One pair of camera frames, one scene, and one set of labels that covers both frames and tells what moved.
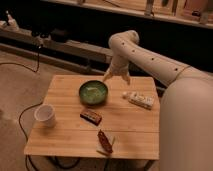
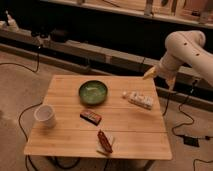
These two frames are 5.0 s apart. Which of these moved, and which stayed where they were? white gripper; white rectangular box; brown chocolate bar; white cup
Moved: white gripper
Stayed: white rectangular box; brown chocolate bar; white cup
